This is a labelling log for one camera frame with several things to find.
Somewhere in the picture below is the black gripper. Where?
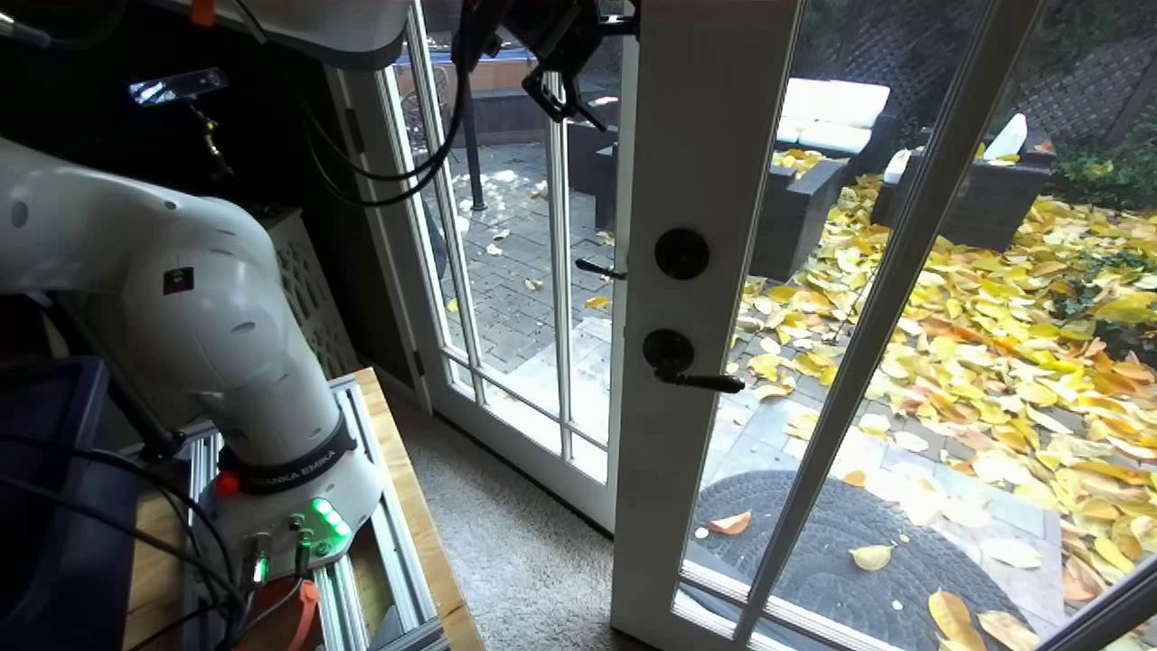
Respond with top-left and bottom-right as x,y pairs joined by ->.
450,0 -> 635,124

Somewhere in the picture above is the white french door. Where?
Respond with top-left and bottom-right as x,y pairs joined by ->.
607,0 -> 1157,651
379,0 -> 623,526

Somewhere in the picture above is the black door lever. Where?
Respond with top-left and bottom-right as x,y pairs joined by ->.
644,331 -> 741,394
575,257 -> 629,284

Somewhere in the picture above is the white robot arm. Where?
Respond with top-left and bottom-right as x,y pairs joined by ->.
0,137 -> 383,579

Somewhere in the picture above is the black deadbolt lock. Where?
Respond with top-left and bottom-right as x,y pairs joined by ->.
653,230 -> 710,278

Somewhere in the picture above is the black outdoor sofa left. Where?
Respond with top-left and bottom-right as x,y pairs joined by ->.
747,78 -> 892,284

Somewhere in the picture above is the black outdoor sofa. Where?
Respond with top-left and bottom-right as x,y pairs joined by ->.
872,113 -> 1051,250
747,78 -> 892,284

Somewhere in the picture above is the black outdoor sofa right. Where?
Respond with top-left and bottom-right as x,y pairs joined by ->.
872,113 -> 1051,250

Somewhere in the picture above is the dark round doormat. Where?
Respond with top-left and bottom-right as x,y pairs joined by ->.
685,470 -> 1017,651

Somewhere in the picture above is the dark blue box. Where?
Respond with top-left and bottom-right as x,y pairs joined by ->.
0,360 -> 138,651

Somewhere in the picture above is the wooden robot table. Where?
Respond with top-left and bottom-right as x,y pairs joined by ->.
121,369 -> 481,651

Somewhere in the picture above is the green cable connector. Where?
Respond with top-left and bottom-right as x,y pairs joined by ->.
289,498 -> 355,561

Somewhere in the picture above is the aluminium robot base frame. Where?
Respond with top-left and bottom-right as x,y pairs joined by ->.
177,374 -> 450,651

